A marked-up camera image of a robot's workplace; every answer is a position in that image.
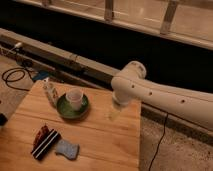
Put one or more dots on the green ceramic saucer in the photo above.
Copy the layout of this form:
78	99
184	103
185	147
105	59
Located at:
66	111

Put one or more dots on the dark red patterned packet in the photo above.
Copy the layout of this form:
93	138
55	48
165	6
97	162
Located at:
40	136

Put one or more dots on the blue object on floor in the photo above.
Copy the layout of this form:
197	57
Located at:
40	76

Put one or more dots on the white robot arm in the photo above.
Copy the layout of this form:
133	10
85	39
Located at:
131	83

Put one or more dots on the blue grey sponge cloth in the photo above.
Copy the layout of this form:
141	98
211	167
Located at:
67	149

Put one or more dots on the white ceramic cup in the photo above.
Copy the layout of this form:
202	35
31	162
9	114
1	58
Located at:
75	98

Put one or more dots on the dark object at left edge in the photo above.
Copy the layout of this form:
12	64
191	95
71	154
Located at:
3	119

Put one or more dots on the black white striped box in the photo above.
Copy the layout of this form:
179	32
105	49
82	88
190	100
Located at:
42	149

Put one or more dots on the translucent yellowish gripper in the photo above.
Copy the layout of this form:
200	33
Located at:
114	111

